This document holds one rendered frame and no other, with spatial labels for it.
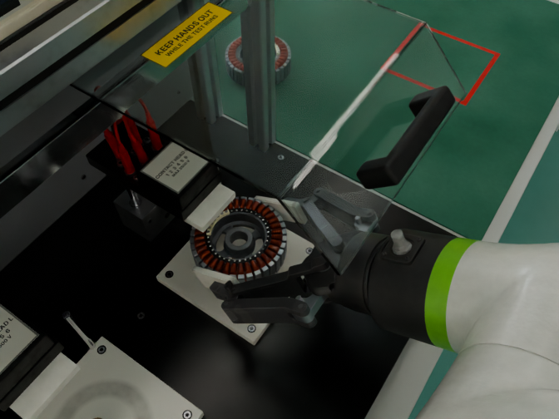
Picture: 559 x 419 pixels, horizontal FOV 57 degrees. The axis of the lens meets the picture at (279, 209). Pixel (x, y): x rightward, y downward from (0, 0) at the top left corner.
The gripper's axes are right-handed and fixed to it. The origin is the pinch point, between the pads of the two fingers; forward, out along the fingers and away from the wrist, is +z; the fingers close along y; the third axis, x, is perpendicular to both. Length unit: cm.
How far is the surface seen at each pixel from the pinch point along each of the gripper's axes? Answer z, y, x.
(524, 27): -6, -72, 13
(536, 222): 9, -96, 91
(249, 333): -2.4, 7.0, 7.7
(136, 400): 2.5, 19.8, 4.9
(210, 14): -4.7, -7.7, -23.7
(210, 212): 0.6, 0.9, -5.5
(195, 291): 5.0, 6.3, 3.4
